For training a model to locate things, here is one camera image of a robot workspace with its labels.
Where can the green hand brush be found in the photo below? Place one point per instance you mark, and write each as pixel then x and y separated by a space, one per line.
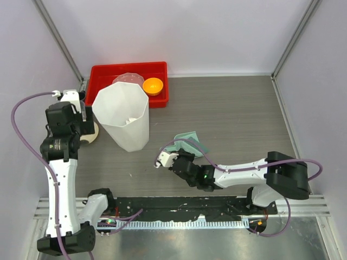
pixel 169 148

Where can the white slotted cable duct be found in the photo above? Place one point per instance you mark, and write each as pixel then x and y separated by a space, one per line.
pixel 200 223

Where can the translucent white bin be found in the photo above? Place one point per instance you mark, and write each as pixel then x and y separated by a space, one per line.
pixel 118 102

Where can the beige plate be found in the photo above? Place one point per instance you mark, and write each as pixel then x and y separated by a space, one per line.
pixel 87 139

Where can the orange bowl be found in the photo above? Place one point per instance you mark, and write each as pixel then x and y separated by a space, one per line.
pixel 153 86

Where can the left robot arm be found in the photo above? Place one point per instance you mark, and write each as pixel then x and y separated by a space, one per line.
pixel 68 231

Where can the pink dotted plate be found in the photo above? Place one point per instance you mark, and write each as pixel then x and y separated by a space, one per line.
pixel 129 78

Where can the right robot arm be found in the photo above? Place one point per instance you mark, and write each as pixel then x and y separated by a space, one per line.
pixel 269 179

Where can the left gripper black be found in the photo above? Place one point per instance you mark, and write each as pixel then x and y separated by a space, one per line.
pixel 86 127

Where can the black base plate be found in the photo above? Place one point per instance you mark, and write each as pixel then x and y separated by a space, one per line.
pixel 184 209

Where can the large paper scrap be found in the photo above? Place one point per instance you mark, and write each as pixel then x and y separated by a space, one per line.
pixel 130 120

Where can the green dustpan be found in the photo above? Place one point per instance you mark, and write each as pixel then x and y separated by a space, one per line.
pixel 189 141

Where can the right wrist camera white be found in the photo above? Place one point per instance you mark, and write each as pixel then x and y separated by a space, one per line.
pixel 165 159

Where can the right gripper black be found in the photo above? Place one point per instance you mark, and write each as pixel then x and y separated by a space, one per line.
pixel 182 154

